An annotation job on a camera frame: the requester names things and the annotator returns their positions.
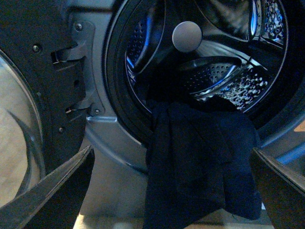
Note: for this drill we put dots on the steel perforated washer drum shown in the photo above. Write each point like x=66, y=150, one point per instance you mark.
x=234, y=49

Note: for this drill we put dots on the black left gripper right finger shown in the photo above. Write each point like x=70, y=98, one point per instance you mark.
x=282, y=191

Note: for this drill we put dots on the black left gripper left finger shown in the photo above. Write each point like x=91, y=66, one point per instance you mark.
x=55, y=202

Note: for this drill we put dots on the washing machine glass door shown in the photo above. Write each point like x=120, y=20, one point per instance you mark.
x=43, y=100

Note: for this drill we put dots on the silver front-load washing machine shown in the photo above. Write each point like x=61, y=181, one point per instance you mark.
x=118, y=126

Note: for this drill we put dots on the dark navy knit garment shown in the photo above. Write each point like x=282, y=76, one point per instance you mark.
x=198, y=163

